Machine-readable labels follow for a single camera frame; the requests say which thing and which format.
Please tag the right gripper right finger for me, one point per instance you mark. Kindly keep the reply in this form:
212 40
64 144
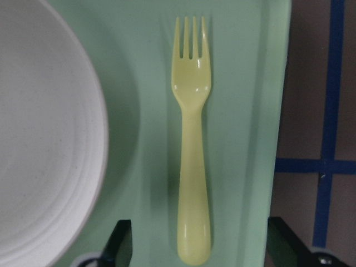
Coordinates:
286 249

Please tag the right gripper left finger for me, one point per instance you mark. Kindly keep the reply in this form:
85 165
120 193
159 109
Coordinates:
118 250

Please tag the white round plate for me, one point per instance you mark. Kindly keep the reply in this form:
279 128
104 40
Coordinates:
54 135

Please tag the yellow plastic fork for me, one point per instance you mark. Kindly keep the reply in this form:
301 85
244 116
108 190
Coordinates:
191 85

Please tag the light green tray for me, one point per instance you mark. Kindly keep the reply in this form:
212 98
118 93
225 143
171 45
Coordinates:
130 45

